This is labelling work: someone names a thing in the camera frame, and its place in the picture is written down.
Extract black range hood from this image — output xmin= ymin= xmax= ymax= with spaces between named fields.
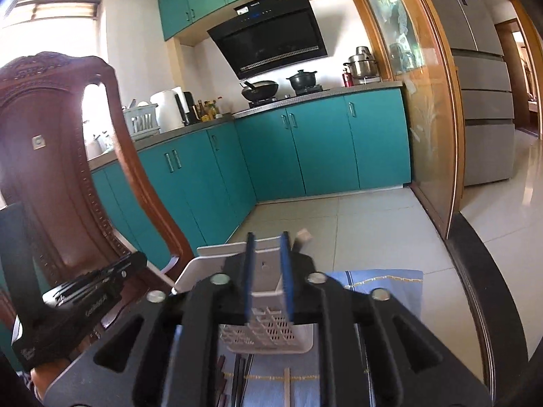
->
xmin=207 ymin=0 xmax=329 ymax=80

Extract white dish rack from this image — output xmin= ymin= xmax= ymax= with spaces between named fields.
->
xmin=123 ymin=101 xmax=160 ymax=137

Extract carved wooden headboard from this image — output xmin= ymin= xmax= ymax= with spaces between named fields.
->
xmin=0 ymin=51 xmax=196 ymax=348

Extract wooden framed glass door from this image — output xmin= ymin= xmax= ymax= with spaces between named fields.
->
xmin=352 ymin=0 xmax=464 ymax=241

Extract black countertop appliance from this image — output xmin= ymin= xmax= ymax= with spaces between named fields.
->
xmin=182 ymin=91 xmax=200 ymax=125

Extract black lidded cooking pot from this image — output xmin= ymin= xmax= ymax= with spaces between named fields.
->
xmin=286 ymin=69 xmax=317 ymax=92

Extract black wok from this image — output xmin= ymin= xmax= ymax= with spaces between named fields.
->
xmin=241 ymin=79 xmax=280 ymax=102

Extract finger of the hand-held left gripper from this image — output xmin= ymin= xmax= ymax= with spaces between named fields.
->
xmin=42 ymin=252 xmax=148 ymax=304

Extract black chopstick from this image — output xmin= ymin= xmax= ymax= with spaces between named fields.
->
xmin=238 ymin=356 xmax=247 ymax=407
xmin=230 ymin=356 xmax=239 ymax=407

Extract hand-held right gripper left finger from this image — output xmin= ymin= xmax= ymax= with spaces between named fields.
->
xmin=42 ymin=232 xmax=257 ymax=407

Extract white plastic utensil holder basket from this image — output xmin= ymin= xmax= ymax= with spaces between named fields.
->
xmin=172 ymin=237 xmax=315 ymax=354

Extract row of condiment bottles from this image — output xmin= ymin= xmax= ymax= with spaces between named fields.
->
xmin=193 ymin=97 xmax=224 ymax=122

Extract stainless steel stock pot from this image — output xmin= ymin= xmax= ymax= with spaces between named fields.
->
xmin=343 ymin=46 xmax=379 ymax=79

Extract light blue checked cloth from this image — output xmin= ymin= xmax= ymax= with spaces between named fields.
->
xmin=212 ymin=269 xmax=425 ymax=407

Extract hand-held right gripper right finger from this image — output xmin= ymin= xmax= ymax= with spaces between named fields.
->
xmin=280 ymin=232 xmax=495 ymax=407

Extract teal lower kitchen cabinets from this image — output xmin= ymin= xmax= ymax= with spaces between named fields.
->
xmin=91 ymin=89 xmax=412 ymax=272

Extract gas stove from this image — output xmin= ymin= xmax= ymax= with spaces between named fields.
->
xmin=248 ymin=86 xmax=337 ymax=109

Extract kitchen window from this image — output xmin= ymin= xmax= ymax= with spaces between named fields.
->
xmin=3 ymin=0 xmax=103 ymax=71

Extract white electric kettle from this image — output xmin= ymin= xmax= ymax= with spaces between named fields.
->
xmin=150 ymin=87 xmax=186 ymax=133

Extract silver refrigerator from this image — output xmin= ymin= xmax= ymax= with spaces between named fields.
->
xmin=413 ymin=0 xmax=517 ymax=187

